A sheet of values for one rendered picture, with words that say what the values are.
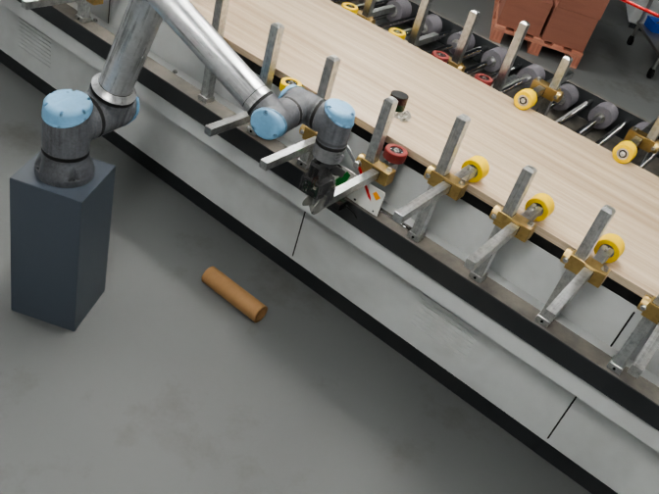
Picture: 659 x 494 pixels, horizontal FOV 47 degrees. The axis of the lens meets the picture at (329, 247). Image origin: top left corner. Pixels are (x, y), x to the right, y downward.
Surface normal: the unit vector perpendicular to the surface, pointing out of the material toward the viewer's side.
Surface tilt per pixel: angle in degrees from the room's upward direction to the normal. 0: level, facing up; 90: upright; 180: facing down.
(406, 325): 90
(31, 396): 0
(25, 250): 90
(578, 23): 90
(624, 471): 90
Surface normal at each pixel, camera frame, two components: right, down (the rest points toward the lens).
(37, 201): -0.21, 0.56
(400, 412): 0.25, -0.76
